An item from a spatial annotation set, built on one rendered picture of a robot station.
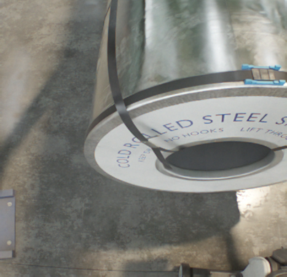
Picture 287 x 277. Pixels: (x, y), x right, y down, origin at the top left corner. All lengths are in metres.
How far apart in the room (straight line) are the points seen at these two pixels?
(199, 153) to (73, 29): 1.99
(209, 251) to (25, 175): 1.47
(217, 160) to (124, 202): 0.78
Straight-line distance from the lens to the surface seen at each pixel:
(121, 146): 1.01
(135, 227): 1.90
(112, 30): 0.90
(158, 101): 0.72
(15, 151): 2.30
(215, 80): 0.70
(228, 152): 1.50
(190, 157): 1.46
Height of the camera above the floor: 1.89
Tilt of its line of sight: 65 degrees down
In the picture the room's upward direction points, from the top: straight up
